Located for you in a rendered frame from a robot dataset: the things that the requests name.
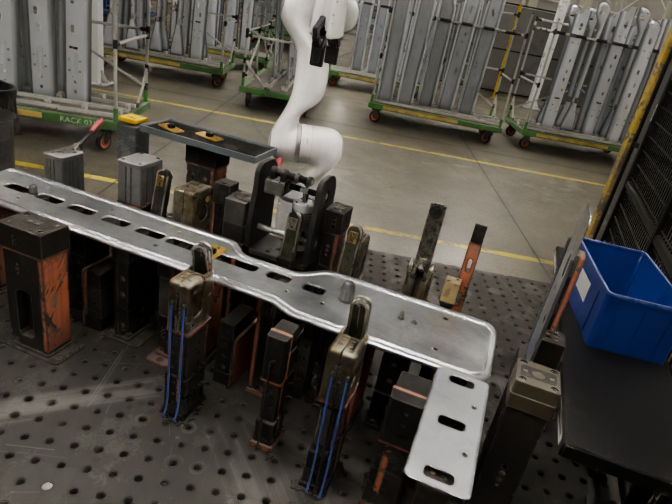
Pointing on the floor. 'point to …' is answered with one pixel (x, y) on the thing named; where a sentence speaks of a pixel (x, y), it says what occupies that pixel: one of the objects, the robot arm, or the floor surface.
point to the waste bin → (8, 124)
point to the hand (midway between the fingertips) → (323, 60)
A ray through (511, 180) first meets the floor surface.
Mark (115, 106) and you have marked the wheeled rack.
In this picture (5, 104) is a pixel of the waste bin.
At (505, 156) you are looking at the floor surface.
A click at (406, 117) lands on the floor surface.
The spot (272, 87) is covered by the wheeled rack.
